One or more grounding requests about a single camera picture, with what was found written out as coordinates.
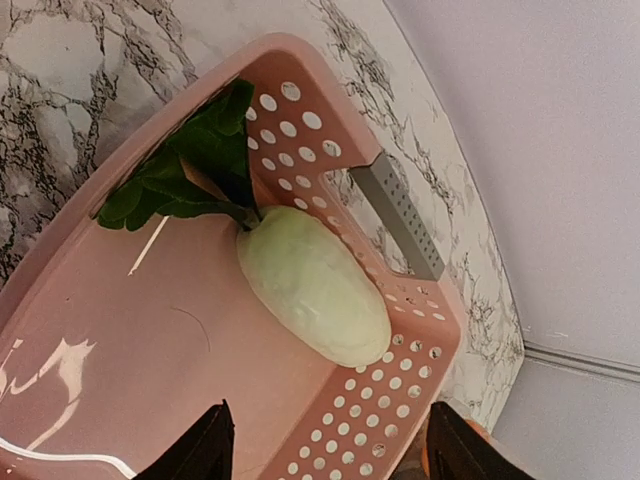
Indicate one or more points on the white cabbage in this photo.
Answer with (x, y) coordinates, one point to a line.
(303, 274)

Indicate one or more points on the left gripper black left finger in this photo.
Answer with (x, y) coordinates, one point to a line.
(203, 452)

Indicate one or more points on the orange pepper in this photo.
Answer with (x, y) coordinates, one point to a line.
(455, 449)

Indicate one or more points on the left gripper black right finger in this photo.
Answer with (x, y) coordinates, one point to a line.
(500, 467)

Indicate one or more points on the pink plastic basket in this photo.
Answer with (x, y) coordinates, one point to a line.
(113, 344)

